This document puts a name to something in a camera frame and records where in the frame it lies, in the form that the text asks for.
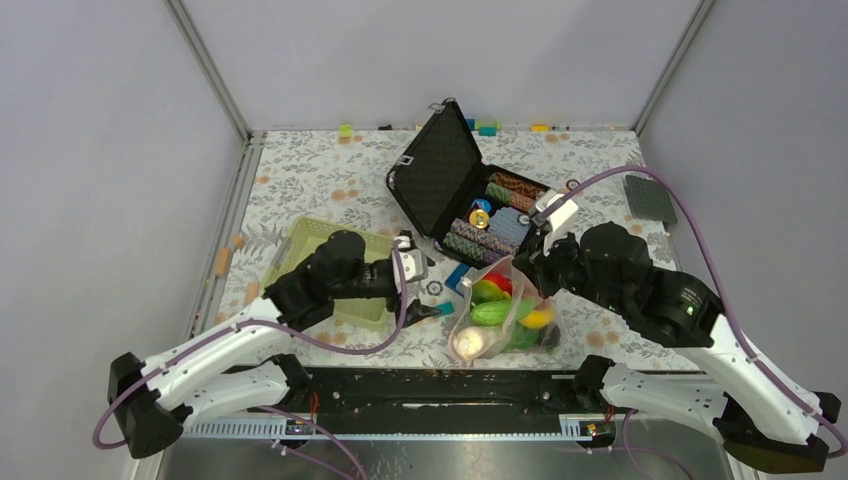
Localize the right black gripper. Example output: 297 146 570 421
511 219 629 313

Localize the white green leek toy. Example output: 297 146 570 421
450 325 539 361

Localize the yellow toy mango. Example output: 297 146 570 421
471 279 510 305

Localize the clear zip top bag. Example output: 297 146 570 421
447 256 562 362

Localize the yellow toy banana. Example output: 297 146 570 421
519 308 556 330

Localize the red toy pepper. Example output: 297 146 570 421
486 273 513 294

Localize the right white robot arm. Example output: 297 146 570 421
515 222 841 474

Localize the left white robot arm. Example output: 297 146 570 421
92 230 437 459

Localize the loose poker chip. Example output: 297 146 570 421
426 280 443 296

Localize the teal small block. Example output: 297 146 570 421
435 302 455 317

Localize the blue lego brick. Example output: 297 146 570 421
444 263 470 297

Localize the dark grey lego baseplate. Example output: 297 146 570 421
623 175 678 225

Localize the yellow big blind button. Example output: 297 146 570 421
468 209 490 229

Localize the blue playing cards deck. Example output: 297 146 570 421
488 207 530 244

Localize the black poker chip case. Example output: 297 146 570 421
386 97 550 268

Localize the green plastic basket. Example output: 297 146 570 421
262 216 399 333

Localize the wooden block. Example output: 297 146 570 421
212 246 233 277

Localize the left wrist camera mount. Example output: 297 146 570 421
390 235 428 287

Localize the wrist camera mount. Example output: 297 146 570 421
390 235 428 287
529 190 579 256

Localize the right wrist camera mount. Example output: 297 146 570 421
529 190 579 256

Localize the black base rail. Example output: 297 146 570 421
248 367 637 439

